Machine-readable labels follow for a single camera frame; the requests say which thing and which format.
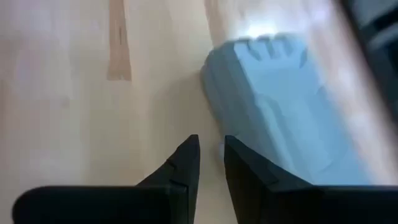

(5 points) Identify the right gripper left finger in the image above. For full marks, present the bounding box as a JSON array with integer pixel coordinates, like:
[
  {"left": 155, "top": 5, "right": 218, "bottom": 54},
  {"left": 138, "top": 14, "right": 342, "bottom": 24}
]
[{"left": 136, "top": 134, "right": 201, "bottom": 224}]

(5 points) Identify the grey-blue plastic tool case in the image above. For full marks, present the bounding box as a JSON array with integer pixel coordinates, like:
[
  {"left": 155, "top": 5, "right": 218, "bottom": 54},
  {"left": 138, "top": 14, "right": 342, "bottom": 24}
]
[{"left": 200, "top": 32, "right": 376, "bottom": 187}]

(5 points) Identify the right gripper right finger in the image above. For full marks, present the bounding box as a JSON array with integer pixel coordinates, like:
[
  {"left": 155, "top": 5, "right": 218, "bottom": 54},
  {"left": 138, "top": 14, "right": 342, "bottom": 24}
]
[{"left": 223, "top": 135, "right": 313, "bottom": 224}]

